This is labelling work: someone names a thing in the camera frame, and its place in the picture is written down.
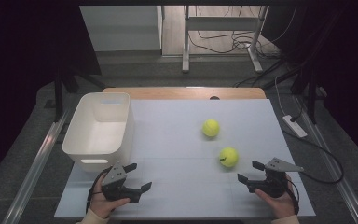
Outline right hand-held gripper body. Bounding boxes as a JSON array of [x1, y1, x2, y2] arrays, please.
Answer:
[[246, 157, 305, 199]]

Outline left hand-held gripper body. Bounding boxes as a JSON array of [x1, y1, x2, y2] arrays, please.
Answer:
[[101, 163, 142, 204]]

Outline yellow tennis ball black mark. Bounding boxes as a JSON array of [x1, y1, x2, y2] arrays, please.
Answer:
[[219, 147, 240, 169]]

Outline white plastic bin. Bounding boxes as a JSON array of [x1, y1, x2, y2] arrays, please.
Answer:
[[62, 91, 135, 173]]

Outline person's right hand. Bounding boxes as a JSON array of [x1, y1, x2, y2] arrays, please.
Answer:
[[254, 174, 296, 219]]

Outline person's left hand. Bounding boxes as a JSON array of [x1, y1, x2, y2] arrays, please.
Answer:
[[89, 180, 131, 219]]

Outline white table cover sheet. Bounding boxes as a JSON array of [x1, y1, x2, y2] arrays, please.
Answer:
[[54, 98, 316, 218]]

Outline white power strip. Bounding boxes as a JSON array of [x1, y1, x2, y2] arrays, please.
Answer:
[[282, 115, 308, 138]]

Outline black metal stand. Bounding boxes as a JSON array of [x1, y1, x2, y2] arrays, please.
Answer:
[[53, 66, 107, 123], [291, 62, 322, 125]]

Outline white cabinet panel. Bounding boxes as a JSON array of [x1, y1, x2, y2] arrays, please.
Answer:
[[79, 5, 163, 52]]

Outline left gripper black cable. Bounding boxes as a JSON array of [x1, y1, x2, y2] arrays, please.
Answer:
[[86, 167, 115, 213]]

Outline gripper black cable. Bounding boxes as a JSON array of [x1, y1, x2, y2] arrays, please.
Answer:
[[279, 175, 301, 216], [86, 167, 115, 213]]

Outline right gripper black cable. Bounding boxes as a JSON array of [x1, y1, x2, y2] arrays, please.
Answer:
[[279, 175, 301, 216]]

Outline aluminium floor rail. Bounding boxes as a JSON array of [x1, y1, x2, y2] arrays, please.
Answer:
[[1, 111, 71, 224], [293, 96, 358, 224]]

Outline long black cable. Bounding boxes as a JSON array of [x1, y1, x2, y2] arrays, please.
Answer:
[[281, 129, 345, 185]]

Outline thin white cable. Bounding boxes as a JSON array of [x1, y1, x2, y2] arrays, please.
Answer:
[[274, 77, 289, 117]]

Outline tangle of black floor cables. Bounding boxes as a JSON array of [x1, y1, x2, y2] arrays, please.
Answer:
[[187, 29, 281, 60]]

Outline white metal stand frame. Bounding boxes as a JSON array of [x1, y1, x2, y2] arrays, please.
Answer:
[[181, 5, 269, 74]]

